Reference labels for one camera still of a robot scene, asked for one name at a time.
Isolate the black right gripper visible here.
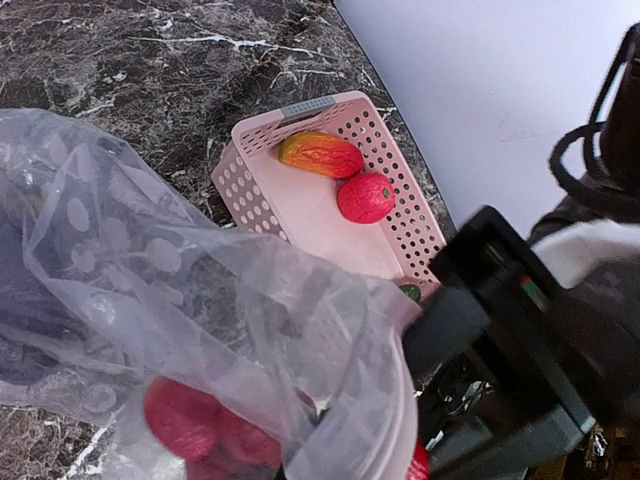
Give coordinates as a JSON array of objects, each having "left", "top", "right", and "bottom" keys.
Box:
[{"left": 403, "top": 206, "right": 639, "bottom": 479}]

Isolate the green lime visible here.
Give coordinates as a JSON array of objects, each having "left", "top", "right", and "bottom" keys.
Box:
[{"left": 400, "top": 284, "right": 422, "bottom": 303}]

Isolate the clear zip top bag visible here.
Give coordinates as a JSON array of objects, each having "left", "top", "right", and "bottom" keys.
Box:
[{"left": 1, "top": 109, "right": 418, "bottom": 479}]

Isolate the red lychee bunch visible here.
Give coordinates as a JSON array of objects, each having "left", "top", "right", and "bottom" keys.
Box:
[{"left": 143, "top": 377, "right": 431, "bottom": 480}]

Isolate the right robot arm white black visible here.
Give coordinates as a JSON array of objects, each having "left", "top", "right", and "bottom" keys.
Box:
[{"left": 403, "top": 26, "right": 639, "bottom": 479}]

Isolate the pink perforated plastic basket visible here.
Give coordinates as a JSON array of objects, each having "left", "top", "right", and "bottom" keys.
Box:
[{"left": 211, "top": 91, "right": 446, "bottom": 295}]

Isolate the red orange mango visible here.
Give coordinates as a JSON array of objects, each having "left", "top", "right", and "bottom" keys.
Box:
[{"left": 279, "top": 132, "right": 364, "bottom": 180}]

